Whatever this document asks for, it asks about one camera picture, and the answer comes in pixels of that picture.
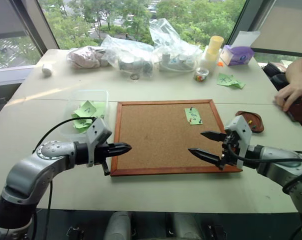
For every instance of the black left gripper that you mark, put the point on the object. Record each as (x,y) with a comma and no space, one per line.
(102,153)

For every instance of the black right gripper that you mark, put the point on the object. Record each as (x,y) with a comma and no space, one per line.
(229,150)

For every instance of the person's bare forearm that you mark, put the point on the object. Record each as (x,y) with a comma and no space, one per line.
(299,70)

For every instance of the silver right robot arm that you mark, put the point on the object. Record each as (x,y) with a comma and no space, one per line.
(281,162)

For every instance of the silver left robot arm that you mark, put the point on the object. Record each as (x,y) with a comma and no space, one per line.
(28,172)

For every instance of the wood framed cork board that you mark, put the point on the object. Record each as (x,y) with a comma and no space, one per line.
(161,140)

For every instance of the light green card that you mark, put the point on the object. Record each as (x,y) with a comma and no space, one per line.
(87,109)

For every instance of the green note with cross mark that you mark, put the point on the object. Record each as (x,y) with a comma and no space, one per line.
(226,80)

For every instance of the small colourful jar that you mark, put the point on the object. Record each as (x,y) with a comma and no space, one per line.
(201,74)

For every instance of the person's bare hand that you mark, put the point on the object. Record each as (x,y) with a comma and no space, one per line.
(291,93)

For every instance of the brown oval tray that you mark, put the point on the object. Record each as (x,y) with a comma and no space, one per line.
(257,122)

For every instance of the clear plastic container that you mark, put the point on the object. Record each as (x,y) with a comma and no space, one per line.
(68,117)

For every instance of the grey rounded robot leg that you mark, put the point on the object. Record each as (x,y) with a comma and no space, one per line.
(187,227)
(117,226)

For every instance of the small orange clip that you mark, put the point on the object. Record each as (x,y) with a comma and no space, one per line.
(220,64)

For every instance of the plastic bag with grey items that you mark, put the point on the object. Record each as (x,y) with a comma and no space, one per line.
(132,57)

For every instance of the purple tissue box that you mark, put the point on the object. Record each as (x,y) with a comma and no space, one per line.
(237,56)

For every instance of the dark red wallet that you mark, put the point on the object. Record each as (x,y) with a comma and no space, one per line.
(301,111)

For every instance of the black bag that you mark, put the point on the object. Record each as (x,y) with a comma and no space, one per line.
(274,72)

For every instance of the yellow stacked cups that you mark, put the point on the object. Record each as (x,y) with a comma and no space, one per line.
(214,47)

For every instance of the plastic bag with pink cloth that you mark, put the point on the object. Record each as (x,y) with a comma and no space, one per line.
(83,57)

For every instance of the plastic bag with white parts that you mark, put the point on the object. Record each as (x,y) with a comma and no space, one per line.
(173,50)

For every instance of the small white cup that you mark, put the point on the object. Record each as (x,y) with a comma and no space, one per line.
(47,69)

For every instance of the white tissue sheet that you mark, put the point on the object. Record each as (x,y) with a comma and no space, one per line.
(244,38)

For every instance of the grey window blind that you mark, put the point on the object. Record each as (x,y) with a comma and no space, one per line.
(6,17)
(283,25)

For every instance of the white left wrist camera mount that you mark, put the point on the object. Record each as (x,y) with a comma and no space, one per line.
(98,131)

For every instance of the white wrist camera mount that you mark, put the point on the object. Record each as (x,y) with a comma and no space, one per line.
(242,132)
(98,131)

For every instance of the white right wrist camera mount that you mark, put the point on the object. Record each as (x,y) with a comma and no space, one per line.
(242,132)

